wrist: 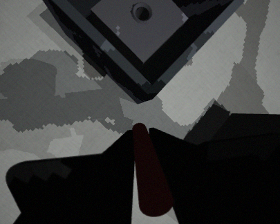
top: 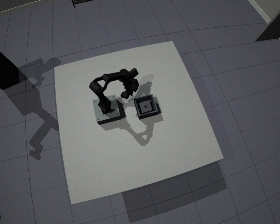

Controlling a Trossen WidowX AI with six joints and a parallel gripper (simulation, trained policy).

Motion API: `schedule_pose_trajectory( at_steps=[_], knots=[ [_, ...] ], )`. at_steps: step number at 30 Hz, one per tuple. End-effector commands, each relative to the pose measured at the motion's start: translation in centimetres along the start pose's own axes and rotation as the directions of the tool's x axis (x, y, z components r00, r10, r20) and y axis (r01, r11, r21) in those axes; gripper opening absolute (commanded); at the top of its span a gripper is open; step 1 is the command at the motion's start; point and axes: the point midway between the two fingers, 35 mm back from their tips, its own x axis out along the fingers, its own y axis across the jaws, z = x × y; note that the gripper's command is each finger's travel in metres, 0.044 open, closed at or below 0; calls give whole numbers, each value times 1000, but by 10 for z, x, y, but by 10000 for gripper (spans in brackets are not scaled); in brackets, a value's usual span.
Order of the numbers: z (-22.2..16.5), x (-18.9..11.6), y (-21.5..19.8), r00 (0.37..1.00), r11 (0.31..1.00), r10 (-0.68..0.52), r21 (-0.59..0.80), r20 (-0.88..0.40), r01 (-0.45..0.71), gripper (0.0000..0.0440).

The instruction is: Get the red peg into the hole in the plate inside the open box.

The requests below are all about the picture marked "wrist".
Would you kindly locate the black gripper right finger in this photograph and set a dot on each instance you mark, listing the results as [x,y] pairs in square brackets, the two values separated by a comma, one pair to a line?
[190,168]

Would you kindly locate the dark red peg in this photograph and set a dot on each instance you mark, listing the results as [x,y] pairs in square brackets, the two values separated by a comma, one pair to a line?
[154,195]

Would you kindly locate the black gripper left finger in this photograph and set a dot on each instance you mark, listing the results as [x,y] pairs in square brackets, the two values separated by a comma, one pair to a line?
[107,176]

